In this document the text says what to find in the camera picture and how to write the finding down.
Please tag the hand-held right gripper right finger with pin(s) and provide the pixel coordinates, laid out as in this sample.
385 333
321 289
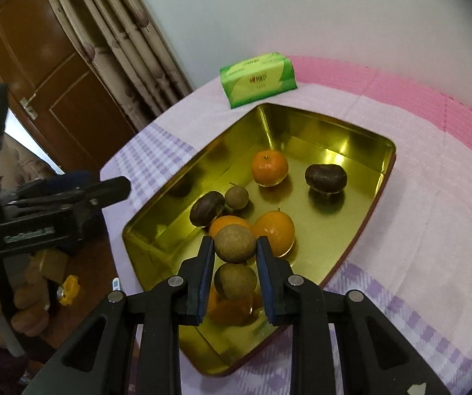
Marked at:
267 284

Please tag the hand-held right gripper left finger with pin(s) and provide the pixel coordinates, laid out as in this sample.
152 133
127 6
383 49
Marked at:
205 284

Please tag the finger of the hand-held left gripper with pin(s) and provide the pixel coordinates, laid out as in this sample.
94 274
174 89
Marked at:
108 191
71 179

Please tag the brown longan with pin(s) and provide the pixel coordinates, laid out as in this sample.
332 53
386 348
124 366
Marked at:
236 197
235 243

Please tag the medium orange mandarin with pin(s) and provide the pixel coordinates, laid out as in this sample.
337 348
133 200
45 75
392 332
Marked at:
277 230

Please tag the small orange mandarin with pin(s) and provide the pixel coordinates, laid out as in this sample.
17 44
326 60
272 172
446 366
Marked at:
223 224
269 168

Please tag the dark brown round fruit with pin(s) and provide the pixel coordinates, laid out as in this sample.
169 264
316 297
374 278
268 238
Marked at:
207 209
325 177

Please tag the red and gold tin box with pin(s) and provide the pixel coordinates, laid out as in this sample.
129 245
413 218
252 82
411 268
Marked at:
343 140

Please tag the person's left hand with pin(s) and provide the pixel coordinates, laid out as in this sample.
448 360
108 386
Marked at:
30 296

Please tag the small cardboard box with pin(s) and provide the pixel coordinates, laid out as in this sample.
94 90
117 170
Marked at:
53 264

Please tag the beige cloth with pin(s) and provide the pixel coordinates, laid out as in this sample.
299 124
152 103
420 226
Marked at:
22 160

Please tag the small yellow toy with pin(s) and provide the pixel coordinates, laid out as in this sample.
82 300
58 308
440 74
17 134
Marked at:
69 290

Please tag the brown wooden door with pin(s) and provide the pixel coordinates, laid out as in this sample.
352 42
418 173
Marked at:
55 90

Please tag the beige patterned curtain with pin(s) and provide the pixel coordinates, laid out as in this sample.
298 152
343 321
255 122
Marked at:
116 49

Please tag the pink purple checked bed sheet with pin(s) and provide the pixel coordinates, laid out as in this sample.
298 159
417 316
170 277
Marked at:
425 214

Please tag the green tissue pack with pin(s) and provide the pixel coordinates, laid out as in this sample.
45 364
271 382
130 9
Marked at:
258 80

